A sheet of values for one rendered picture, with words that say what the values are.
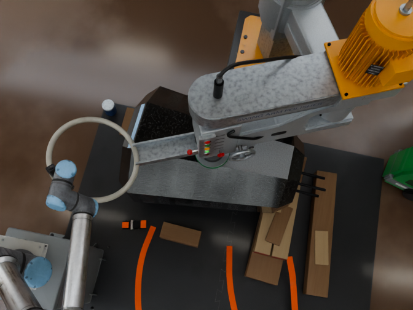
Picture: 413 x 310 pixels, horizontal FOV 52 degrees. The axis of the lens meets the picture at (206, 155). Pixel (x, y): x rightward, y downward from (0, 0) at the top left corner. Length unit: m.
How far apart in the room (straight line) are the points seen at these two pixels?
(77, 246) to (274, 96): 1.07
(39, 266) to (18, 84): 2.13
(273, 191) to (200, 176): 0.47
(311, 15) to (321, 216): 1.63
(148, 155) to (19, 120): 1.76
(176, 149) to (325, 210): 1.47
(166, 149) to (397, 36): 1.34
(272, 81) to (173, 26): 2.26
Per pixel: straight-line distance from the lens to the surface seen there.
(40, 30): 4.26
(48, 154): 2.31
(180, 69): 3.82
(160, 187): 2.79
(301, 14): 2.37
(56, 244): 2.66
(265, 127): 2.14
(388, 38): 1.66
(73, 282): 1.88
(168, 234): 3.26
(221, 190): 2.73
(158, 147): 2.41
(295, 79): 1.92
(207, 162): 2.58
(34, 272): 2.29
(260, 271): 3.25
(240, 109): 1.82
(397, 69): 1.76
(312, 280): 3.35
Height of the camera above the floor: 3.37
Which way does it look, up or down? 73 degrees down
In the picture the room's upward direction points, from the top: 3 degrees clockwise
